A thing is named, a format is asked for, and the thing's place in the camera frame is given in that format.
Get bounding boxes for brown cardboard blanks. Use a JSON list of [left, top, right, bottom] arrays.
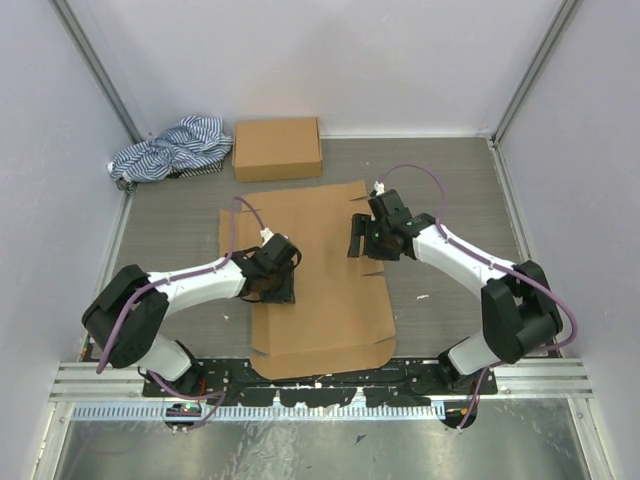
[[219, 180, 396, 380]]

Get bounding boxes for brown cardboard box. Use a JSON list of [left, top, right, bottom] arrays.
[[232, 117, 323, 183]]

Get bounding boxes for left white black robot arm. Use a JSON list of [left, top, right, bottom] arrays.
[[81, 231, 302, 397]]

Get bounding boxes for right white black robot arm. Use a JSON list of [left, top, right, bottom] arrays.
[[347, 189, 563, 395]]

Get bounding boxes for blue striped crumpled cloth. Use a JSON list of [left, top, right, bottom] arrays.
[[107, 116, 234, 191]]

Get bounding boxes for slotted grey cable duct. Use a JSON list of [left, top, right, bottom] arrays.
[[71, 400, 446, 423]]

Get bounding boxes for aluminium frame rail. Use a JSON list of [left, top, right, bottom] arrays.
[[49, 360, 151, 401]]

